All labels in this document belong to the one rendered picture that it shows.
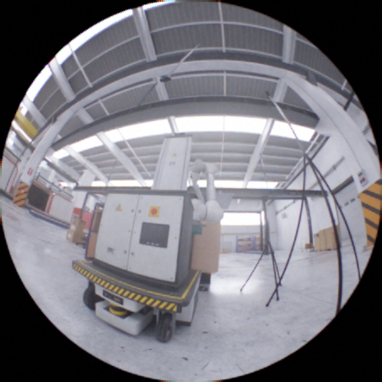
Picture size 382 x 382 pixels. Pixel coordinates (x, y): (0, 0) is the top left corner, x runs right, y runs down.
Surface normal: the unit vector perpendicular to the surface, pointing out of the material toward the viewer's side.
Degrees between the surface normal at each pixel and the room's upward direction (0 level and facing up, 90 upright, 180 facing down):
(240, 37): 175
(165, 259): 90
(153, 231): 90
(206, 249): 90
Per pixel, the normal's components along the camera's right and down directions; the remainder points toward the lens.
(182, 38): -0.10, 0.86
